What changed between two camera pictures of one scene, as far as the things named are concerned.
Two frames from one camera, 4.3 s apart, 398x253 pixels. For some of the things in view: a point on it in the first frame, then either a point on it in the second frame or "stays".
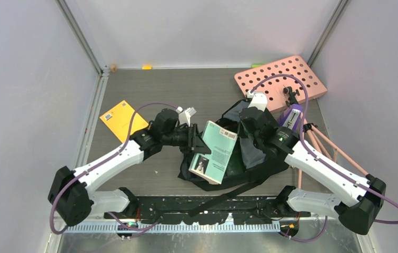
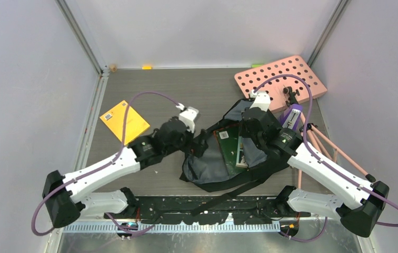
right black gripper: [242, 133] stays
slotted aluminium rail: [141, 227] stays
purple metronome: [290, 117] stays
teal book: [211, 167] → [240, 161]
